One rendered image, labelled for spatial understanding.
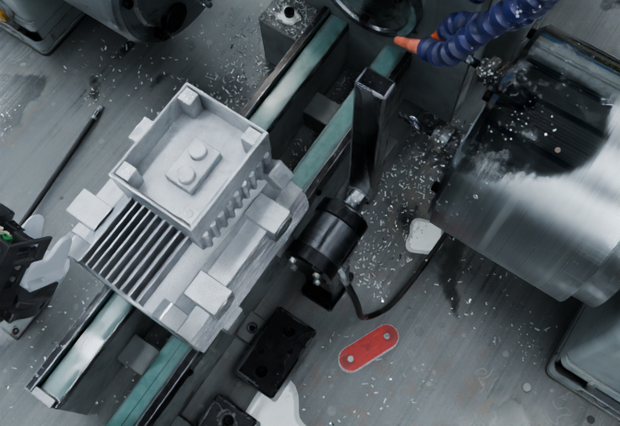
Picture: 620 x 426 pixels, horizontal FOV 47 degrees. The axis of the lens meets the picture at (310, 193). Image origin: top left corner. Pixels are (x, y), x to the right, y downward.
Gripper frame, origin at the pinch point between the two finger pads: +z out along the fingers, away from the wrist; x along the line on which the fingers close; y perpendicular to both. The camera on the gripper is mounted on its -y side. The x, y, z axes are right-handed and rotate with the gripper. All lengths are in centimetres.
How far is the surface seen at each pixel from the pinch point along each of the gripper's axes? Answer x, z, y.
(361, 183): -19.7, 15.8, 20.2
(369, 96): -19.6, -0.9, 29.8
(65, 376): -1.7, 9.9, -16.5
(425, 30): -14, 33, 38
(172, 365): -11.4, 13.9, -9.5
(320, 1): 2, 38, 35
